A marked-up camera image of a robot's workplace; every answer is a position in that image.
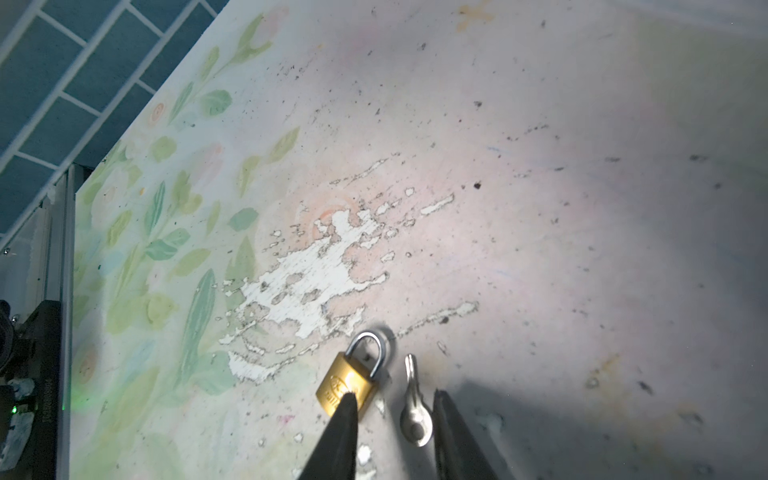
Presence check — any small brass padlock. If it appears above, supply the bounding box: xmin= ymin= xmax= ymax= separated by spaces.
xmin=316 ymin=330 xmax=387 ymax=418

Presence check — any small silver key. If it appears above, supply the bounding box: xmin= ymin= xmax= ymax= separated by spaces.
xmin=400 ymin=353 xmax=434 ymax=448

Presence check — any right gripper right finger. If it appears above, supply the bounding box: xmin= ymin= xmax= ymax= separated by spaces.
xmin=433 ymin=390 xmax=498 ymax=480

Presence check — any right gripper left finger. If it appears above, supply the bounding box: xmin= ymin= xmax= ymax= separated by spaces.
xmin=298 ymin=393 xmax=358 ymax=480

